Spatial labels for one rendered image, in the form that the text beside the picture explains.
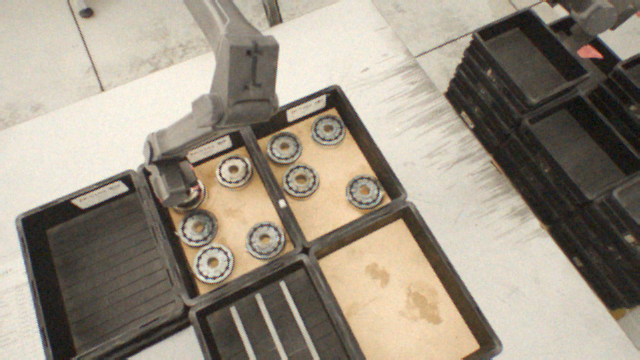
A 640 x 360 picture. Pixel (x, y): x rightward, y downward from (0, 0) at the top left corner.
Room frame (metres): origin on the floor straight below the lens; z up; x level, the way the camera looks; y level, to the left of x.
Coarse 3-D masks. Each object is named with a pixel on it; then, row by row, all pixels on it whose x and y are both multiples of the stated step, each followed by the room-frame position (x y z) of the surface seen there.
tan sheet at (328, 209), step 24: (312, 120) 0.66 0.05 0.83; (264, 144) 0.57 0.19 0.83; (312, 144) 0.58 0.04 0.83; (288, 168) 0.50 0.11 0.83; (336, 168) 0.50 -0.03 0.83; (360, 168) 0.51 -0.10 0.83; (336, 192) 0.43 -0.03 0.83; (360, 192) 0.43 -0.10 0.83; (384, 192) 0.44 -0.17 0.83; (312, 216) 0.36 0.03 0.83; (336, 216) 0.36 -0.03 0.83
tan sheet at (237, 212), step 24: (216, 192) 0.42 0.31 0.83; (240, 192) 0.42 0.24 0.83; (264, 192) 0.42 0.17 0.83; (216, 216) 0.35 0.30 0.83; (240, 216) 0.35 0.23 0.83; (264, 216) 0.35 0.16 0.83; (216, 240) 0.28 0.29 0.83; (240, 240) 0.28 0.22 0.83; (264, 240) 0.28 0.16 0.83; (288, 240) 0.29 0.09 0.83; (192, 264) 0.21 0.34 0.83; (216, 264) 0.22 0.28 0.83; (240, 264) 0.22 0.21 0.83
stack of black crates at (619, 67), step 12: (624, 60) 1.13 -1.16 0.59; (636, 60) 1.17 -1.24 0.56; (612, 72) 1.12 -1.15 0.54; (624, 72) 1.07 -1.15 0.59; (636, 72) 1.16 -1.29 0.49; (600, 84) 1.10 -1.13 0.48; (612, 84) 1.08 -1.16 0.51; (624, 84) 1.05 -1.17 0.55; (636, 84) 1.02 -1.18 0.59; (588, 96) 1.11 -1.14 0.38; (600, 96) 1.08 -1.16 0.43; (612, 96) 1.04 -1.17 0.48; (624, 96) 1.02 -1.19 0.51; (636, 96) 0.99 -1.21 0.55; (600, 108) 1.04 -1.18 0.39; (612, 108) 1.01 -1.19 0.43; (624, 108) 0.98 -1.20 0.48; (636, 108) 0.96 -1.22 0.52; (612, 120) 0.98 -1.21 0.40; (624, 120) 0.96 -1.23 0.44; (636, 120) 0.93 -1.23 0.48; (624, 132) 0.92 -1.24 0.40; (636, 132) 0.90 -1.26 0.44; (636, 144) 0.87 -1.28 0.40
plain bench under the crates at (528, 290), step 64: (192, 64) 0.95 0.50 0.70; (320, 64) 0.98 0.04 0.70; (384, 64) 0.99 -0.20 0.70; (64, 128) 0.67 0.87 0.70; (128, 128) 0.68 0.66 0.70; (384, 128) 0.72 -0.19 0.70; (448, 128) 0.73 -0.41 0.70; (0, 192) 0.44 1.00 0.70; (64, 192) 0.45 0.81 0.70; (448, 192) 0.50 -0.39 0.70; (512, 192) 0.50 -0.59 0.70; (0, 256) 0.24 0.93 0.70; (448, 256) 0.29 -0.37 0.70; (512, 256) 0.30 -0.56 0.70; (512, 320) 0.12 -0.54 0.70; (576, 320) 0.13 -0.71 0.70
